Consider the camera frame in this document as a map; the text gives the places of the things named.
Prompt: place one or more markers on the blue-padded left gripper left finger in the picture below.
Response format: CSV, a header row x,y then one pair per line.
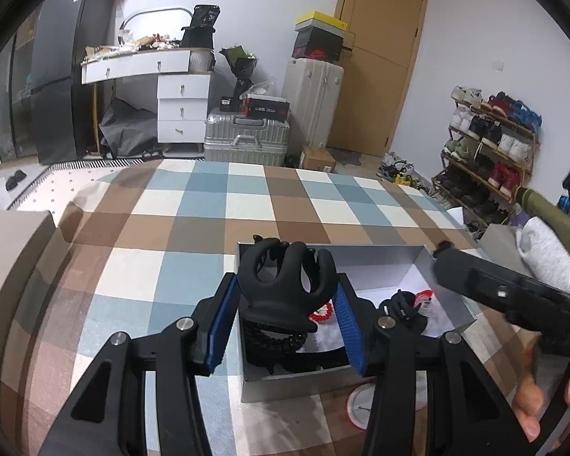
x,y
105,412

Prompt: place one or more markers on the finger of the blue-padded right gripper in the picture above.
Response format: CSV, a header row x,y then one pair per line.
x,y
454,269

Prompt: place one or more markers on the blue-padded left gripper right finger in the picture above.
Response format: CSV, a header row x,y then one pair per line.
x,y
395,355

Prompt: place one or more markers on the small red hair clip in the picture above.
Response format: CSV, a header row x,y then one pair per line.
x,y
422,297

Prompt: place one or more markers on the long black hair claw clip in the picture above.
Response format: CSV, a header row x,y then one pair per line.
x,y
269,351

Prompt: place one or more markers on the black round claw hair clip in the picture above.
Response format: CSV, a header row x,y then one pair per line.
x,y
285,283

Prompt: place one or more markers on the person's right hand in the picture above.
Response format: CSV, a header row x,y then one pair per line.
x,y
528,401

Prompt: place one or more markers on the white rolled pillow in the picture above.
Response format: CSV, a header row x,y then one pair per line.
x,y
544,254

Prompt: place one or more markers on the black claw clip in box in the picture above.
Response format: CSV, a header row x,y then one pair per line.
x,y
402,308

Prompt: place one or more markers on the grey open cardboard box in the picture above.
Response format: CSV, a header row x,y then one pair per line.
x,y
375,273

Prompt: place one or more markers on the green rolled blanket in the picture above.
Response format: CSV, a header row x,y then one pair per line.
x,y
534,204

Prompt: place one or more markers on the shoe rack with shoes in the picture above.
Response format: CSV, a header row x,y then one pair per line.
x,y
489,155

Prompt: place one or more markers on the red and clear hair clip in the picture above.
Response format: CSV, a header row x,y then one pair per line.
x,y
323,314

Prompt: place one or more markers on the checkered bed blanket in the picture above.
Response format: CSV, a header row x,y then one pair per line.
x,y
139,249

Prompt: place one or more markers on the white upright suitcase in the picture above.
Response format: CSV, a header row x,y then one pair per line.
x,y
312,89

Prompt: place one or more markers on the black red box on suitcase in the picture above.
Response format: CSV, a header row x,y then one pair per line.
x,y
265,107

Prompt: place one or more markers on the silver suitcase lying flat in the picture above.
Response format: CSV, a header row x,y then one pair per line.
x,y
233,138

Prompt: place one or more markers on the wooden door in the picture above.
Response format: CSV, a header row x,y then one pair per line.
x,y
378,57

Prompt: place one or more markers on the stacked shoe boxes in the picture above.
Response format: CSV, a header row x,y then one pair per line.
x,y
319,37

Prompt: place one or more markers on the flower bouquet dark wrapping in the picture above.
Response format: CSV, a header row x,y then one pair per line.
x,y
242,64

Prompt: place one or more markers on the white desk with drawers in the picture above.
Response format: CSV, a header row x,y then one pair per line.
x,y
182,92

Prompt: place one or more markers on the black bag on desk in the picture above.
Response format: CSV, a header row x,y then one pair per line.
x,y
199,33

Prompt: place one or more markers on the black refrigerator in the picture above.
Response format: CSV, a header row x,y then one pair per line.
x,y
61,106

